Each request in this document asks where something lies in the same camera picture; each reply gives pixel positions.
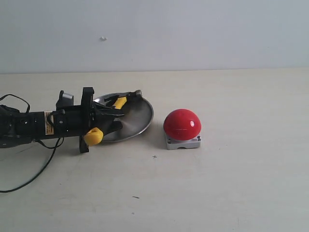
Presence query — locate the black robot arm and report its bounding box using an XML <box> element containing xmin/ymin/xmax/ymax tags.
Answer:
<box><xmin>0</xmin><ymin>87</ymin><xmax>124</xmax><ymax>153</ymax></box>

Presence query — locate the black cable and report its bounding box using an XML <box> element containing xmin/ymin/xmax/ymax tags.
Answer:
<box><xmin>0</xmin><ymin>94</ymin><xmax>66</xmax><ymax>193</ymax></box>

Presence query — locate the round stainless steel plate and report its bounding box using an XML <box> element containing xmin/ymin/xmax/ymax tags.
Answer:
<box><xmin>94</xmin><ymin>89</ymin><xmax>154</xmax><ymax>143</ymax></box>

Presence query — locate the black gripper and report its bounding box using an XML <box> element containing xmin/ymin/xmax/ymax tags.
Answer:
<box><xmin>55</xmin><ymin>87</ymin><xmax>125</xmax><ymax>153</ymax></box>

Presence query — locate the red dome push button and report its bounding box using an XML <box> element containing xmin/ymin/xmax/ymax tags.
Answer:
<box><xmin>163</xmin><ymin>109</ymin><xmax>202</xmax><ymax>150</ymax></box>

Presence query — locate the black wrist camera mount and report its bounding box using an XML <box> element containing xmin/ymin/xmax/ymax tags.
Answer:
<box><xmin>56</xmin><ymin>90</ymin><xmax>74</xmax><ymax>109</ymax></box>

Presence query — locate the yellow black claw hammer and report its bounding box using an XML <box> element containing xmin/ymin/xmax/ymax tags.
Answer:
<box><xmin>83</xmin><ymin>90</ymin><xmax>142</xmax><ymax>146</ymax></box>

